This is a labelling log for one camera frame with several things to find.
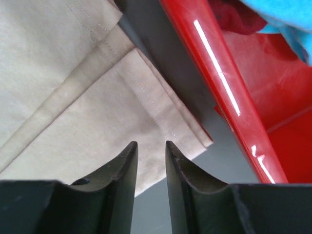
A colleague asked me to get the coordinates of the blue t shirt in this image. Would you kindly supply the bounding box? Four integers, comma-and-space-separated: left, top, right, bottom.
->
243, 0, 312, 66

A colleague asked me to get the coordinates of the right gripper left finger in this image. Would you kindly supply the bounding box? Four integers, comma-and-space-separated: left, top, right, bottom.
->
0, 141, 138, 234

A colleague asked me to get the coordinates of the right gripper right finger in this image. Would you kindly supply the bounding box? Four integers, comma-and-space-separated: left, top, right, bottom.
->
165, 141, 312, 234

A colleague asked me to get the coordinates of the red plastic bin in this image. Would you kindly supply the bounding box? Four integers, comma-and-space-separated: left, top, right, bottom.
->
161, 0, 312, 183

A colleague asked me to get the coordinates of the beige t shirt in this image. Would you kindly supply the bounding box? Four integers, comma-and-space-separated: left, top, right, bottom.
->
0, 0, 212, 195

